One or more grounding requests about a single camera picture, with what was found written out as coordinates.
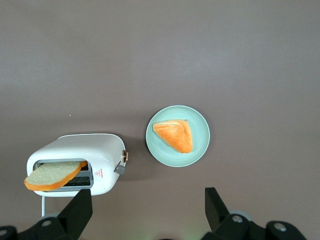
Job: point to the brass toaster knob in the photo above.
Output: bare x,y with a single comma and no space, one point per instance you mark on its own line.
125,155

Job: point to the mint green round plate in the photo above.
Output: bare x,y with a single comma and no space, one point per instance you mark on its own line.
160,150

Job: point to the grey toaster lever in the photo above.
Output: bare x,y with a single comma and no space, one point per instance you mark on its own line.
120,169

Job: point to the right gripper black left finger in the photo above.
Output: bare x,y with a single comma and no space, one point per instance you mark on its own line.
72,217

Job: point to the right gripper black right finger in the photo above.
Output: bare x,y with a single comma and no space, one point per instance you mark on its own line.
220,220

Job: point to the triangular orange bread piece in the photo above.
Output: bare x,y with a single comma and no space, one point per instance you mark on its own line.
176,136

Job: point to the square toast slice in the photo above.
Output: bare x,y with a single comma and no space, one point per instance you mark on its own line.
52,175

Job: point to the white two-slot toaster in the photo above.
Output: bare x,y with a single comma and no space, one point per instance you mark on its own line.
100,152

